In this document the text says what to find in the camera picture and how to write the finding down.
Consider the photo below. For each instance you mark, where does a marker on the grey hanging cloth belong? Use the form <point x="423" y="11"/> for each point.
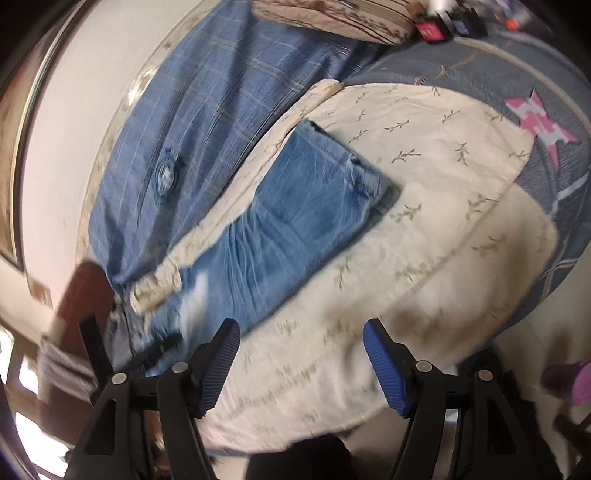
<point x="64" y="367"/>

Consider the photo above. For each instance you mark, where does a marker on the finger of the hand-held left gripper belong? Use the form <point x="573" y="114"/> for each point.
<point x="159" y="350"/>

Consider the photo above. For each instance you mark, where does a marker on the cream leaf print blanket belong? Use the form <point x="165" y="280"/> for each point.
<point x="438" y="221"/>

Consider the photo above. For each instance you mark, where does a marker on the small wall picture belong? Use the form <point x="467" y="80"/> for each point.
<point x="39" y="290"/>

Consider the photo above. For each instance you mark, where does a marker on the brown wooden headboard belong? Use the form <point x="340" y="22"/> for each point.
<point x="83" y="295"/>

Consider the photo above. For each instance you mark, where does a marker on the dark bottle with blue label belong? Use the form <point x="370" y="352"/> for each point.
<point x="466" y="25"/>

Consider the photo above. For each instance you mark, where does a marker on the purple slipper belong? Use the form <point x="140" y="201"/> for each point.
<point x="568" y="383"/>

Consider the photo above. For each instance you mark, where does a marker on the framed horse painting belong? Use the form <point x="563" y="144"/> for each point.
<point x="9" y="207"/>

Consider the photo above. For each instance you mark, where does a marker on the dark bottle with red label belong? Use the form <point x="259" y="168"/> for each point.
<point x="431" y="31"/>

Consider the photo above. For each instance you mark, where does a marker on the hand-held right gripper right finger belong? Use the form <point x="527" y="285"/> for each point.
<point x="385" y="369"/>

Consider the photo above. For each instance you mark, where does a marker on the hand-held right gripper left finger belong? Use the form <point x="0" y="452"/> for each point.
<point x="217" y="369"/>

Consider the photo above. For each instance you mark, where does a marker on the blue plaid sofa cover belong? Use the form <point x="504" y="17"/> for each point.
<point x="207" y="115"/>

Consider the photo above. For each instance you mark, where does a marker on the blue denim pants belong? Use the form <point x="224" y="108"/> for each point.
<point x="295" y="207"/>

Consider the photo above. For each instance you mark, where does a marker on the striped floral cushion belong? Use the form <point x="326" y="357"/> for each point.
<point x="332" y="16"/>

